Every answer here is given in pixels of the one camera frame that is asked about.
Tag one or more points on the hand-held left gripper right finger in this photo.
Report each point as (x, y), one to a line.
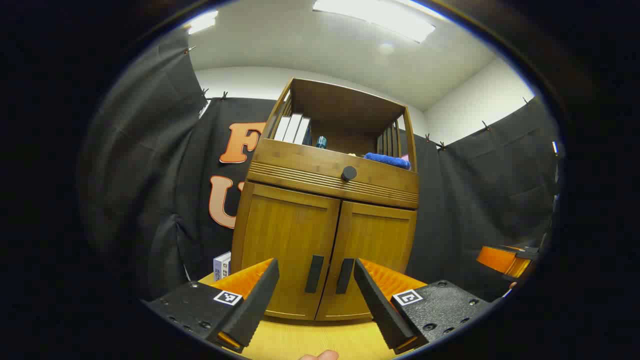
(380, 305)

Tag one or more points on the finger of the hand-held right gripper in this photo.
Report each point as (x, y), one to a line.
(495, 259)

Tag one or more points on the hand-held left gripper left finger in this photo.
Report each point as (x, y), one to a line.
(255, 305)

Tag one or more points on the wooden cabinet door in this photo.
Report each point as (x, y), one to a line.
(377, 235)
(280, 235)

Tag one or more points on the wooden double-door shoe cabinet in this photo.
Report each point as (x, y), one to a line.
(345, 107)

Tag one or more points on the wooden cabinet drawer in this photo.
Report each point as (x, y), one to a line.
(300, 160)

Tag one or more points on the small white box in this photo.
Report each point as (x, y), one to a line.
(222, 266)

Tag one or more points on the black backdrop cloth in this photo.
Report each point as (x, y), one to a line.
(475, 200)

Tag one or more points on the black round drawer knob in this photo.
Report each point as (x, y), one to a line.
(349, 173)

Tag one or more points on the blue towel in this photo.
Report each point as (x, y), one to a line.
(387, 160)

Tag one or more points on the blue can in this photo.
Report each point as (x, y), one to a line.
(321, 142)

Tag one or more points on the dark blue book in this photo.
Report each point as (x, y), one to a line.
(308, 137)

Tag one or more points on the long ceiling light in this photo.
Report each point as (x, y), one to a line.
(375, 17)

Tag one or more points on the small ceiling light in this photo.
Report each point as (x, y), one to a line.
(202, 22)

